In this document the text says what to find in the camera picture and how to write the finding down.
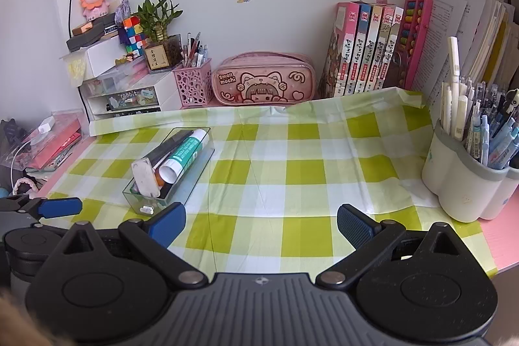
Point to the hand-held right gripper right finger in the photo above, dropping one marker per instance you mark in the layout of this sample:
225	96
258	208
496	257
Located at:
357	226

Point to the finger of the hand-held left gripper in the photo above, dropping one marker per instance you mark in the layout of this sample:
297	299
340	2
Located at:
61	208

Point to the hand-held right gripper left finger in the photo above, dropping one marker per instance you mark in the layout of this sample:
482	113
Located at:
168	224

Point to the grey eraser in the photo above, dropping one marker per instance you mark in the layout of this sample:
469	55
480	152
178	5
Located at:
145	177

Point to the clear plastic organizer box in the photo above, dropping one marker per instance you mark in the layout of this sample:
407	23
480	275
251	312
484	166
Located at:
198	163

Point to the white green glue stick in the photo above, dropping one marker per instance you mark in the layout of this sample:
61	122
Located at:
184	155

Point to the clear case with pink books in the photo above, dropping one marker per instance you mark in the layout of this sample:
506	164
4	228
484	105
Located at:
52	145

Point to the tan fuzzy clothing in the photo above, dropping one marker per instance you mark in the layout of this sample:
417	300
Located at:
20	321

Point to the green checked tablecloth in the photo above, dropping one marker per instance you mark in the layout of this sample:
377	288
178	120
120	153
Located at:
304	175

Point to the white charger plug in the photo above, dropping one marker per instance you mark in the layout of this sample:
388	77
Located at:
46	126

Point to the dark cloth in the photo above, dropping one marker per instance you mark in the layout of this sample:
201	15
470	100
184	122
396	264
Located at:
11	139

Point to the white lobed pen holder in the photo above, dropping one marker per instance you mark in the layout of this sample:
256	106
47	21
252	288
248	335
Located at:
458	184

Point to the clear drawer with cloud print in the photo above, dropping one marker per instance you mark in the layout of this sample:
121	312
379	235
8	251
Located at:
131	98

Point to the white desktop drawer unit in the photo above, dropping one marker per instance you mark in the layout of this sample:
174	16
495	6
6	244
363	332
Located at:
166	90

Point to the pink perforated pen holder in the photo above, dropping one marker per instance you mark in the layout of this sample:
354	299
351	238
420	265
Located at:
194	86

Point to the clear bag with yellow print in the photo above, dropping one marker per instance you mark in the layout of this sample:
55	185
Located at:
75	68

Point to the clear small drawer box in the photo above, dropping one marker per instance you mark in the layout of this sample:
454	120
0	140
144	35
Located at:
117	78

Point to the white cardboard box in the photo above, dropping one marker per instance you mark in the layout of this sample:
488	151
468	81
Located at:
101	58

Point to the bunch of white blue pens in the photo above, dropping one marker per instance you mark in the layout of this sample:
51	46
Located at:
482	127

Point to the wooden framed plaque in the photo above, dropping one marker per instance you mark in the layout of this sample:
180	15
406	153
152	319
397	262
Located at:
156	57

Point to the flat black box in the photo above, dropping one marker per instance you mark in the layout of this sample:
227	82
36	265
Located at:
87	40

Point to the pink cartoon pencil case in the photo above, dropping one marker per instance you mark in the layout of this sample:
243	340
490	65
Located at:
263	80

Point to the pink cartoon book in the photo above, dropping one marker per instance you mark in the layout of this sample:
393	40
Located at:
392	48
372	50
336	54
361	50
383	48

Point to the bunch of pens and pencils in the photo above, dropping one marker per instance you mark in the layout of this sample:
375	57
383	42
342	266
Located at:
194	52

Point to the glass plant vase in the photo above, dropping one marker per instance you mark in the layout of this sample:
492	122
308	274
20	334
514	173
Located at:
175	50

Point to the small wooden block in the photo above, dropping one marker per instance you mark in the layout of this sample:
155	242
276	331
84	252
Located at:
83	28

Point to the colourful puzzle cube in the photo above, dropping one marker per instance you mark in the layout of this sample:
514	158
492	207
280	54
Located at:
133	42
133	25

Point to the pink abacus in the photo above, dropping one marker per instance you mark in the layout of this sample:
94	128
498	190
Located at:
413	42

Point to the purple hanging ornament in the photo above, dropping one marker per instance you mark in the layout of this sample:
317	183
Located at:
123	11

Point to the green bamboo plant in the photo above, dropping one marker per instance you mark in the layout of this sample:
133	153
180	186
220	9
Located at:
158	15

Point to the pink lion toy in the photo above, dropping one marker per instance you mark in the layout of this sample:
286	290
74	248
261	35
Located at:
94	1

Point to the stack of printed papers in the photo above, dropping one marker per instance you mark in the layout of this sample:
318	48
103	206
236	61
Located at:
458	17

